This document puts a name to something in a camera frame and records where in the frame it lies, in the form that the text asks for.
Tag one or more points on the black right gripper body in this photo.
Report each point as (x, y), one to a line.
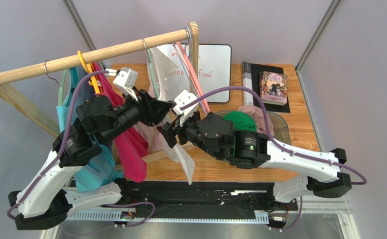
(181, 133)

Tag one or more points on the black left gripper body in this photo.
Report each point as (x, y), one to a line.
(148, 116)

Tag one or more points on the pale green hanger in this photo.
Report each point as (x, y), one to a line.
(154, 83)

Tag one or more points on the white t shirt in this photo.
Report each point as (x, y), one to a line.
(160, 70)

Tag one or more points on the pink hanger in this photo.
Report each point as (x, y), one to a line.
(188, 65)

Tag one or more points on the green t shirt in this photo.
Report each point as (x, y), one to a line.
(242, 121)

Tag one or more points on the dusty pink t shirt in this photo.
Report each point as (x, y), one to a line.
(263, 122)

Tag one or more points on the light blue wire hanger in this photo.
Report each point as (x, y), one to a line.
(187, 48)

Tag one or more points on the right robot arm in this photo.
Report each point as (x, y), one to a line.
(319, 173)

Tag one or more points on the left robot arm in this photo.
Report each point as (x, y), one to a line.
(45, 202)

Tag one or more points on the magenta t shirt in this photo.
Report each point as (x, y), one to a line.
(130, 145)

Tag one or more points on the yellow plastic hanger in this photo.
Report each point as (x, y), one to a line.
(93, 82)

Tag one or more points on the light blue t shirt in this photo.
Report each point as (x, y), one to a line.
(100, 170)

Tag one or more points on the sage green hanger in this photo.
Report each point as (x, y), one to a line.
(61, 83)

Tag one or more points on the white board with red writing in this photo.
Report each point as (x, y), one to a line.
(214, 68)

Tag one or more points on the clear blue plastic tub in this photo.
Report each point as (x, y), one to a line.
(280, 126)

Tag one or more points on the illustrated paperback book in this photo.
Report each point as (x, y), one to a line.
(273, 88)

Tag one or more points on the wooden clothes rack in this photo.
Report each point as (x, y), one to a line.
(18, 101)

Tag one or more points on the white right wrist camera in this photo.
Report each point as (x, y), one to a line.
(182, 107)

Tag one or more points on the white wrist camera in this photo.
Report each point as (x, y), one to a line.
(182, 107)
(124, 80)

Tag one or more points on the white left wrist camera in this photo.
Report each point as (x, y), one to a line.
(124, 80)

